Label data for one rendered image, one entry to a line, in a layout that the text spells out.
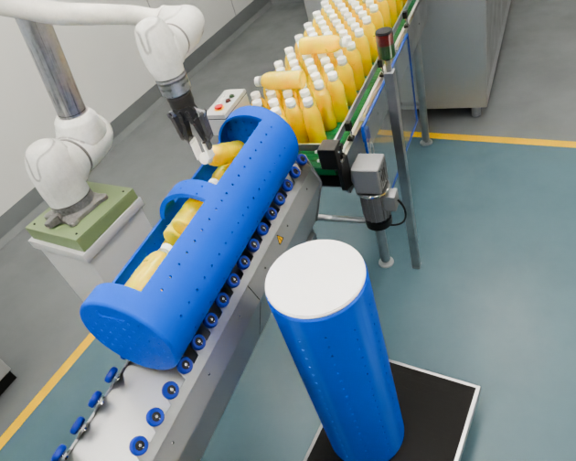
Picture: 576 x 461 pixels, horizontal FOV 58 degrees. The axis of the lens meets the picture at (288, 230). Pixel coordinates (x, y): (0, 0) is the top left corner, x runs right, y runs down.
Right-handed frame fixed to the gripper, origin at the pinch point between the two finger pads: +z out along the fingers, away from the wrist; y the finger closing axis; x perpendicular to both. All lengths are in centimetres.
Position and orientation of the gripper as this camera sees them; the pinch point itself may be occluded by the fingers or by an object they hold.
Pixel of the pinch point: (202, 149)
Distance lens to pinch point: 169.2
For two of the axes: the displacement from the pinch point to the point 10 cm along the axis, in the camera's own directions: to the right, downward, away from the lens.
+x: 3.6, -6.9, 6.3
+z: 2.5, 7.2, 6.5
